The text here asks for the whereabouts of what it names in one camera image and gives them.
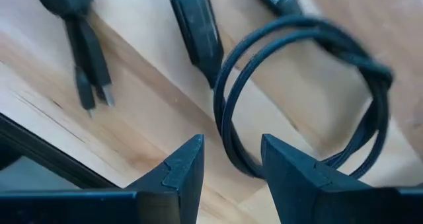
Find black looped USB cable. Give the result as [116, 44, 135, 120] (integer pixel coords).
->
[169, 0, 395, 180]

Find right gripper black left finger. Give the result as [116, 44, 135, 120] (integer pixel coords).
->
[0, 133, 206, 224]

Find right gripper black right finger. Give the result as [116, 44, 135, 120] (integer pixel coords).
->
[260, 133, 423, 224]

